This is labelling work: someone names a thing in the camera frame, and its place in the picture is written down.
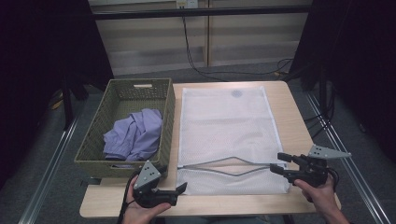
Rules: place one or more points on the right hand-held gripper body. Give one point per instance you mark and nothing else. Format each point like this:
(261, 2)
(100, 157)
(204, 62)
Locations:
(311, 171)

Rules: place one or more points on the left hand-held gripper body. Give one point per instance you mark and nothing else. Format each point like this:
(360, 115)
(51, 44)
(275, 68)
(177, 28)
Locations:
(148, 175)

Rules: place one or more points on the purple shirt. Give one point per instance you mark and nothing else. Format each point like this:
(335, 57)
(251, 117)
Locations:
(137, 133)

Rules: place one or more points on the olive woven basket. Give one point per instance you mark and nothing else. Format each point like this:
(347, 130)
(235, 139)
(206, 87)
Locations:
(93, 146)

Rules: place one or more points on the white mesh laundry bag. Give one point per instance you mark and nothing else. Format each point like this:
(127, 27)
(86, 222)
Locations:
(227, 130)

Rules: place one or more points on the person's right hand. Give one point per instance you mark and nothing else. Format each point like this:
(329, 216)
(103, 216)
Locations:
(322, 197)

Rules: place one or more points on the person's left hand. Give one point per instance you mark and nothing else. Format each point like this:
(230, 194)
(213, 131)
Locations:
(137, 214)

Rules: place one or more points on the black metal stand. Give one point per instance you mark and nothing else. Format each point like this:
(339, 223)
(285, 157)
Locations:
(67, 102)

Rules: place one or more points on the black curtain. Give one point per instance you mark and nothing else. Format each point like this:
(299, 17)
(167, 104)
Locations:
(37, 62)
(358, 62)

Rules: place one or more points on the black horizontal bar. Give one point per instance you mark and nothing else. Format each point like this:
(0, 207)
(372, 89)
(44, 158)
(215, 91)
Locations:
(202, 12)

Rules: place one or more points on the metal floor rail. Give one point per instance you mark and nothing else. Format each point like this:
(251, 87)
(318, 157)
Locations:
(351, 168)
(46, 174)

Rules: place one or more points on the white wall outlet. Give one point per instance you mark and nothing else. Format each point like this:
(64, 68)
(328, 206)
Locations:
(186, 3)

